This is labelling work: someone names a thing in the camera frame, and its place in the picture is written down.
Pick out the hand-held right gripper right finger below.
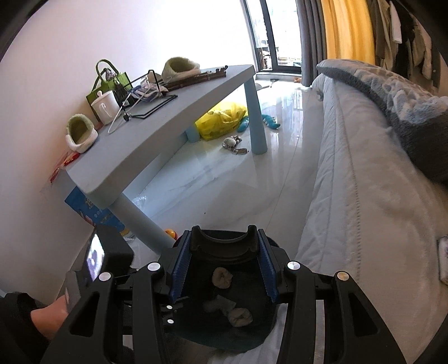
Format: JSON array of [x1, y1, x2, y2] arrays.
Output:
[[258, 229, 408, 364]]

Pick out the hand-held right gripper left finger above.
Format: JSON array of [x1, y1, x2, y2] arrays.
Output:
[[40, 229, 193, 364]]

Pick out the beige paper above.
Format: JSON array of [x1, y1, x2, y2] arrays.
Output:
[[211, 267, 234, 290], [227, 307, 253, 328]]

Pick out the black curved plastic piece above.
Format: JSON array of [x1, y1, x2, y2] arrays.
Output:
[[190, 225, 260, 265]]

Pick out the grey tissue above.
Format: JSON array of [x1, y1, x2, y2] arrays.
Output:
[[202, 295, 233, 314]]

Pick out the black trash bin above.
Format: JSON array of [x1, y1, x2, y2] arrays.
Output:
[[164, 229, 281, 352]]

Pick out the blue white tissue pack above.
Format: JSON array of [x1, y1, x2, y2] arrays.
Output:
[[437, 236, 448, 282]]

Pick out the person's left forearm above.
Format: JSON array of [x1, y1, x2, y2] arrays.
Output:
[[0, 292, 48, 364]]

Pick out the person's left hand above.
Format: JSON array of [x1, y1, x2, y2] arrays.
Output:
[[30, 296, 71, 342]]

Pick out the blue printed packet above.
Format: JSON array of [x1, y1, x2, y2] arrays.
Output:
[[64, 185, 127, 239]]

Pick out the red packet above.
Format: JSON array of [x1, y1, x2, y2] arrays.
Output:
[[48, 150, 83, 184]]

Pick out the green fluffy slipper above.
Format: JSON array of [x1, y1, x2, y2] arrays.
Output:
[[66, 114, 98, 154], [162, 57, 202, 82]]

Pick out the white lidded mug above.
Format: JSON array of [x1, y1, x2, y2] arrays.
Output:
[[91, 90, 120, 125]]

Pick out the light blue table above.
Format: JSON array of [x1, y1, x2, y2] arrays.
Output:
[[65, 64, 268, 253]]

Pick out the blue plush toy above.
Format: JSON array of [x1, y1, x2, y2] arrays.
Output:
[[238, 113, 282, 133]]

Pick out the yellow plastic bag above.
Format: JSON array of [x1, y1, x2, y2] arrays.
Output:
[[195, 101, 249, 141]]

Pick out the clear plastic packet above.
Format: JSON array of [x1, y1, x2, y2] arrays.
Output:
[[130, 80, 169, 103]]

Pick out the green tote bag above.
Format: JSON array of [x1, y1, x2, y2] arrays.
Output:
[[86, 59, 130, 106]]

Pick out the dark wooden sticks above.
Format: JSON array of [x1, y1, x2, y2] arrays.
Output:
[[163, 65, 229, 92]]

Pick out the grey fleece blanket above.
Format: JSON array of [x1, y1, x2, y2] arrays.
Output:
[[316, 59, 448, 184]]

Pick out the glass balcony door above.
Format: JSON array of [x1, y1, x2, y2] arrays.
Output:
[[243, 0, 305, 74]]

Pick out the grey curtain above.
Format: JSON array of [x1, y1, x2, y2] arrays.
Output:
[[296, 0, 328, 86]]

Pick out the yellow curtain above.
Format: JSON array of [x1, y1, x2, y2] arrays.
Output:
[[320, 0, 377, 67]]

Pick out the black coat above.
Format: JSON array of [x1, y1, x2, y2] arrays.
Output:
[[399, 0, 421, 79]]

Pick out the beige coat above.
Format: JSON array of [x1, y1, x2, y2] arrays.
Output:
[[373, 0, 394, 71]]

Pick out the white shirt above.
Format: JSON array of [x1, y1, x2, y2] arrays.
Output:
[[388, 0, 403, 44]]

